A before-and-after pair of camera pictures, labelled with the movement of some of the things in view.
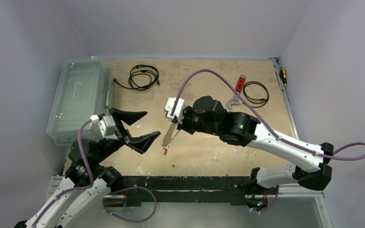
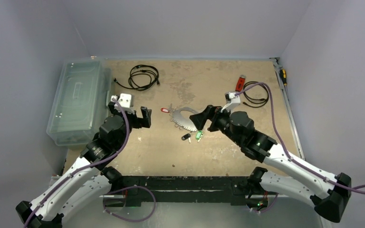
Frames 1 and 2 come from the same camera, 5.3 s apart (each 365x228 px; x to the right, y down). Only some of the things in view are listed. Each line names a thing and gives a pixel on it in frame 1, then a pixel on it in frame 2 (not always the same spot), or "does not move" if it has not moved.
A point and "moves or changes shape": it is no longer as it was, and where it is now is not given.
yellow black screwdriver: (283, 73) does not move
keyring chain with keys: (168, 139) moves or changes shape
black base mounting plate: (186, 189) does not move
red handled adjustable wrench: (240, 84) does not move
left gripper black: (139, 143) to (138, 120)
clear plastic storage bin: (85, 88) does not move
